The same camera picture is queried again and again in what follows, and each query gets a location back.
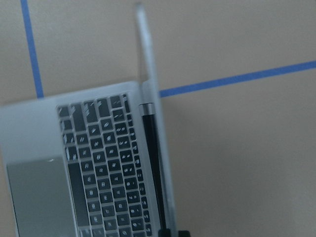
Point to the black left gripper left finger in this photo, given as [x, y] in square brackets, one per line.
[164, 232]

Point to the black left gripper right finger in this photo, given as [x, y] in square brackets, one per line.
[183, 233]

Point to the grey laptop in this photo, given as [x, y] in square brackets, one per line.
[91, 163]

